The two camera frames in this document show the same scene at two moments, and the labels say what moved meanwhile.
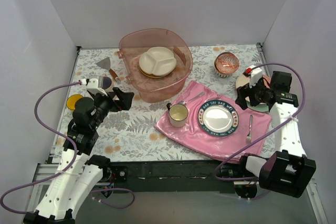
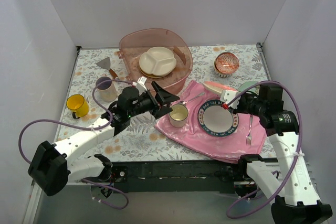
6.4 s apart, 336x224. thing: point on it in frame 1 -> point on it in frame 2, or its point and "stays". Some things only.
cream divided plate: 157,61 stays
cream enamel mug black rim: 178,114 stays
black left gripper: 115,99 -> 156,102
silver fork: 249,138 stays
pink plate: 242,81 -> 217,87
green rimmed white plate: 218,118 stays
